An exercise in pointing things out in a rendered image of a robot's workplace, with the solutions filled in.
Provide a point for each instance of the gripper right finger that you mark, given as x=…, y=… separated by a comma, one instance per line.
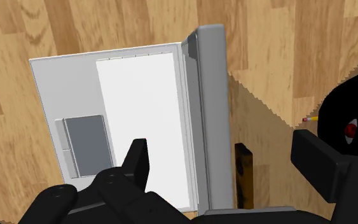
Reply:
x=346, y=180

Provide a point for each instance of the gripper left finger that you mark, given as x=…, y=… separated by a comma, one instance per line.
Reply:
x=116, y=192

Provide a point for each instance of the yellow pencil with red eraser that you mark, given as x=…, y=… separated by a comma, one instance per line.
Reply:
x=312, y=118

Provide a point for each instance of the brown and black flat slab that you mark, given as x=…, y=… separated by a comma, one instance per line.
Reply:
x=244, y=173

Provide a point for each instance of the silver open laptop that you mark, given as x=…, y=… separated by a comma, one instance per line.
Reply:
x=73, y=90

